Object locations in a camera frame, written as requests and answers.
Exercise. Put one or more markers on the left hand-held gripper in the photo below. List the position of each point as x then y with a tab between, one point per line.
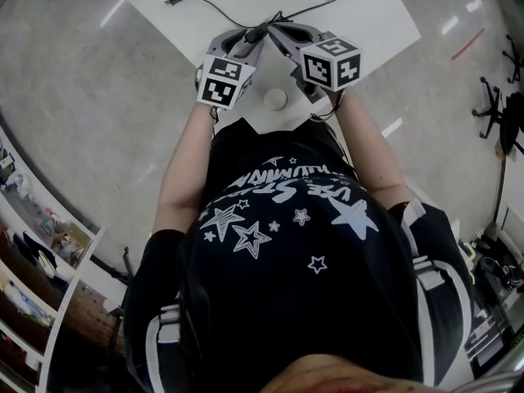
223	81

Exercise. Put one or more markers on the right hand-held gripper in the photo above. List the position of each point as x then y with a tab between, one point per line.
327	61

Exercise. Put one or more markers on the white desk lamp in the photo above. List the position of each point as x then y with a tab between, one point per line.
275	99

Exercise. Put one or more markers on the person's left forearm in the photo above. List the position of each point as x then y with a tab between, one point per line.
184	170

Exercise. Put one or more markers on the person's right forearm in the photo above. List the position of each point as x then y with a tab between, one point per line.
368	145

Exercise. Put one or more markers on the black office chair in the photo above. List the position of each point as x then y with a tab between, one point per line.
505	113

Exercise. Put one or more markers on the black chair base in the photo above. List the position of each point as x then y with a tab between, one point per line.
513	57

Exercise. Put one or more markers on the black star-print t-shirt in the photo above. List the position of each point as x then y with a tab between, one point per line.
294	268

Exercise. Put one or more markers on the wooden pole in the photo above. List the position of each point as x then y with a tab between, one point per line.
500	182

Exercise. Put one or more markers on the black tripod stand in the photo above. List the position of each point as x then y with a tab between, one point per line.
123	285

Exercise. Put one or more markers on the white shelving unit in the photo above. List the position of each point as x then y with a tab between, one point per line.
37	236

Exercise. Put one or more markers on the brown wooden cabinet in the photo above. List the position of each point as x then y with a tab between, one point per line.
92	313

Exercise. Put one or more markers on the cluttered equipment workbench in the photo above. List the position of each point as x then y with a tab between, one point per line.
497	297

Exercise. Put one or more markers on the person's chin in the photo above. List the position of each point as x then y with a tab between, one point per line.
348	377

